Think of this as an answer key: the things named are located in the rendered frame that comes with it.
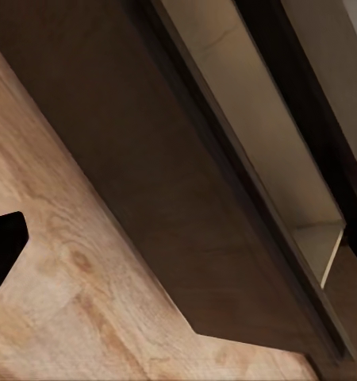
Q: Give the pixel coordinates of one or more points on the cabinet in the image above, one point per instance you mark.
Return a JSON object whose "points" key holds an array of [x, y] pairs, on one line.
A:
{"points": [[222, 135]]}

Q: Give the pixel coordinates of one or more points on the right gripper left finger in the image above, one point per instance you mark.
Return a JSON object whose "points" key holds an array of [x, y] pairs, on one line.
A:
{"points": [[13, 238]]}

